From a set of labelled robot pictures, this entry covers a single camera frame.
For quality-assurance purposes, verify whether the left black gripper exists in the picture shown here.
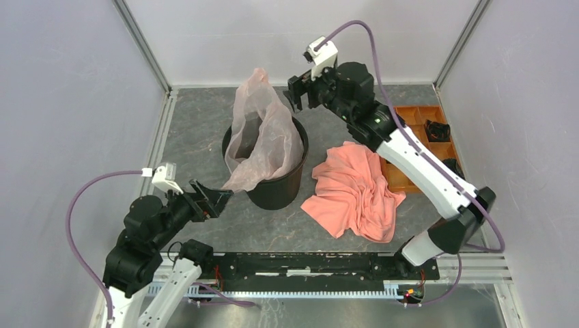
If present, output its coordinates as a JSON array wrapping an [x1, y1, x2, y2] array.
[[153, 176, 234, 248]]

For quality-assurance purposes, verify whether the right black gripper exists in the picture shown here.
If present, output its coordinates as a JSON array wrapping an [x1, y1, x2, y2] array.
[[283, 61, 354, 123]]

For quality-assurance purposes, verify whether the pink plastic trash bag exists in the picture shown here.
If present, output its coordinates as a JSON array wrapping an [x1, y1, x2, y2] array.
[[223, 68, 304, 192]]

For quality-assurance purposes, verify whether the black plastic trash bin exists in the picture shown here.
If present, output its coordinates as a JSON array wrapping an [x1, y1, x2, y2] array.
[[221, 118, 309, 210]]

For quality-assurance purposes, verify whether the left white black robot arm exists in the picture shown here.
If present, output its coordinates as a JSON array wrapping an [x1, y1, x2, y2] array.
[[102, 180, 234, 327]]

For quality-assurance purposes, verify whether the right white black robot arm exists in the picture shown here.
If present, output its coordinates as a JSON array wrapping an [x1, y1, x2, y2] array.
[[283, 62, 496, 279]]

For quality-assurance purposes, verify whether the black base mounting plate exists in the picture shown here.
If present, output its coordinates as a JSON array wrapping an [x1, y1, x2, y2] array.
[[200, 252, 440, 292]]

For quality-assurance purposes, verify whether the salmon pink cloth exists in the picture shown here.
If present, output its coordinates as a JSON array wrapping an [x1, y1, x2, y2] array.
[[301, 141, 406, 243]]

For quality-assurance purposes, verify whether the orange compartment tray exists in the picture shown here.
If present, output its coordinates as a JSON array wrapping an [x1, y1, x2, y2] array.
[[380, 106, 464, 193]]

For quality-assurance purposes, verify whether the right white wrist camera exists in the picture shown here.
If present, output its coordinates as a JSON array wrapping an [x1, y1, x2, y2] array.
[[303, 36, 338, 81]]

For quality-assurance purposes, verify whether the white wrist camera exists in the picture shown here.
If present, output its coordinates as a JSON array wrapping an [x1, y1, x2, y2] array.
[[303, 36, 338, 81], [141, 162, 184, 195]]

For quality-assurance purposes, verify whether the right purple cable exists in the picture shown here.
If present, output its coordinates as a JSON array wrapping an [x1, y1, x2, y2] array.
[[314, 20, 506, 307]]

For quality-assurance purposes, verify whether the purple cable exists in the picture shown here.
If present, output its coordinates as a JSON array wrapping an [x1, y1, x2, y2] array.
[[66, 169, 145, 328], [314, 20, 506, 307]]

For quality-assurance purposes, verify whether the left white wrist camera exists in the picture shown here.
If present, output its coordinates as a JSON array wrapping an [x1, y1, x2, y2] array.
[[141, 162, 184, 195]]

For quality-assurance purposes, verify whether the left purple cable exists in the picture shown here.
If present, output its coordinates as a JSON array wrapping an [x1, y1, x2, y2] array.
[[66, 169, 145, 328]]

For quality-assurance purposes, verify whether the black coiled cable top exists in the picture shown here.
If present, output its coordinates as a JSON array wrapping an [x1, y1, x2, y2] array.
[[424, 119, 452, 143]]

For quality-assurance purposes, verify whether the black coiled cable in tray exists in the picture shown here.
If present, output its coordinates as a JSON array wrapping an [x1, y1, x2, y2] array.
[[442, 158, 465, 180]]

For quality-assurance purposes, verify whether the left aluminium corner post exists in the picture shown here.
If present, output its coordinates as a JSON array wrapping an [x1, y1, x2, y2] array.
[[112, 0, 172, 93]]

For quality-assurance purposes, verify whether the aluminium corner post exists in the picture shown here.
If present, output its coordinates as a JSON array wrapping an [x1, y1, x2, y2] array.
[[433, 0, 492, 92], [112, 0, 172, 93]]

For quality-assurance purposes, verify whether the right aluminium corner post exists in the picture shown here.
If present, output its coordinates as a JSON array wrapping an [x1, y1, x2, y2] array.
[[433, 0, 492, 92]]

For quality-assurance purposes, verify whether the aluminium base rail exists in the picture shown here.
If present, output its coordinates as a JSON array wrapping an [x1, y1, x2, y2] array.
[[104, 251, 514, 300]]

